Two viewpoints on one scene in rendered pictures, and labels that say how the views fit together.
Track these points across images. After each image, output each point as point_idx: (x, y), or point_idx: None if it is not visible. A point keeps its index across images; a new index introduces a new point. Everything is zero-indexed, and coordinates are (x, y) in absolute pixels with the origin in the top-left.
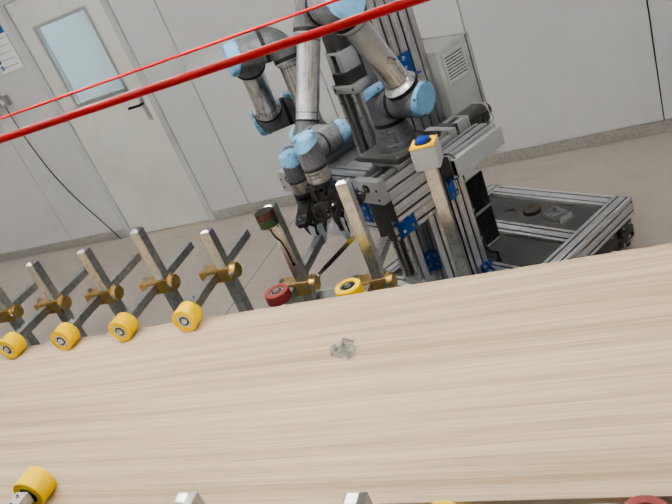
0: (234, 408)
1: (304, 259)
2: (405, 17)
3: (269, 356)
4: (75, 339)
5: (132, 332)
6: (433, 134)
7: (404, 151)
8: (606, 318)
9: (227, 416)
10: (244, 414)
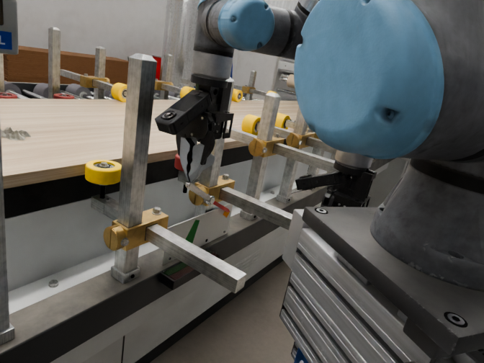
0: (64, 117)
1: (260, 202)
2: None
3: (91, 132)
4: (276, 126)
5: (243, 128)
6: (427, 307)
7: (348, 227)
8: None
9: (63, 114)
10: (49, 115)
